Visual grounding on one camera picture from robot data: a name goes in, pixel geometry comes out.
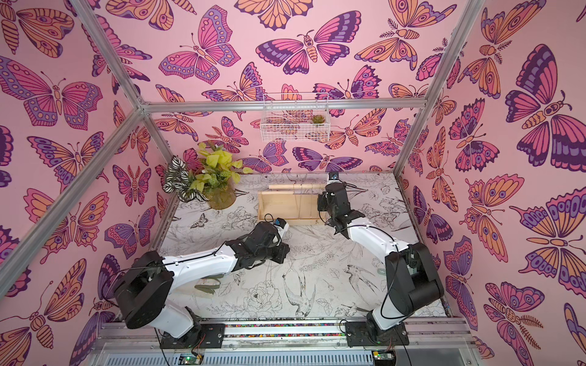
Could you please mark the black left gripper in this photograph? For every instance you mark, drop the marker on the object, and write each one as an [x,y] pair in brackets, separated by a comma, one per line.
[284,251]

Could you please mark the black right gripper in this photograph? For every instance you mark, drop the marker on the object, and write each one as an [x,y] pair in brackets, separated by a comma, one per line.
[330,201]

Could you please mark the wooden jewelry display stand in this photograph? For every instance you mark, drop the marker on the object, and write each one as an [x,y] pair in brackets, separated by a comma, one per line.
[295,203]

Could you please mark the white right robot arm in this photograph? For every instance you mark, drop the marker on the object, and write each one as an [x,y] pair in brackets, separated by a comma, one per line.
[412,281]

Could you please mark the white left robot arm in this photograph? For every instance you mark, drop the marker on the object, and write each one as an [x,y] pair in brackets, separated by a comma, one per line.
[142,294]

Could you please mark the small succulent in basket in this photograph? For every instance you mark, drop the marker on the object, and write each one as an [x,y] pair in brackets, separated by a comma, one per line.
[318,119]

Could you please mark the green potted plant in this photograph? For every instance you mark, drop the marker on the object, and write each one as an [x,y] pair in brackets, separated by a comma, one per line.
[207,174]

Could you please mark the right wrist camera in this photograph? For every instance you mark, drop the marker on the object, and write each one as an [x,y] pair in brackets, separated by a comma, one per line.
[333,177]

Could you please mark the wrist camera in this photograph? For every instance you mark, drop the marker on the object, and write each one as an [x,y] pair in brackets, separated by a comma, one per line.
[333,177]
[281,226]

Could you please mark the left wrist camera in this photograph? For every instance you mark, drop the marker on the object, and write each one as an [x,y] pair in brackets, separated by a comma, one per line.
[281,226]

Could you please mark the white wire wall basket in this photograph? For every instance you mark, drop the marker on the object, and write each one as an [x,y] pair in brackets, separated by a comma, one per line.
[287,117]

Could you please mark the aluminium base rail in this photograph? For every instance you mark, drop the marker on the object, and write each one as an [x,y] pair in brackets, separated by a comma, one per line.
[418,341]

